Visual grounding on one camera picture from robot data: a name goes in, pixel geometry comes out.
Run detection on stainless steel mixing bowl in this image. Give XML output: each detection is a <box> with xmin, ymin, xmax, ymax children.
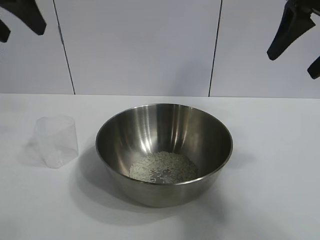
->
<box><xmin>94</xmin><ymin>102</ymin><xmax>235</xmax><ymax>208</ymax></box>

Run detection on white rice grains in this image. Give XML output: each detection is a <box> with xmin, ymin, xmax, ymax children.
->
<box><xmin>129</xmin><ymin>150</ymin><xmax>200</xmax><ymax>185</ymax></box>

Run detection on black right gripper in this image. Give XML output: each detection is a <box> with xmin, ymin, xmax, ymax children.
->
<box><xmin>266</xmin><ymin>0</ymin><xmax>320</xmax><ymax>81</ymax></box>

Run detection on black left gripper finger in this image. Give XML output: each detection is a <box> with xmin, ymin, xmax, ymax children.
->
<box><xmin>0</xmin><ymin>18</ymin><xmax>12</xmax><ymax>44</ymax></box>
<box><xmin>10</xmin><ymin>0</ymin><xmax>47</xmax><ymax>36</ymax></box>

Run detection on clear plastic measuring cup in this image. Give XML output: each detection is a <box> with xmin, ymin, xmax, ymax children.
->
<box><xmin>35</xmin><ymin>114</ymin><xmax>79</xmax><ymax>171</ymax></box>

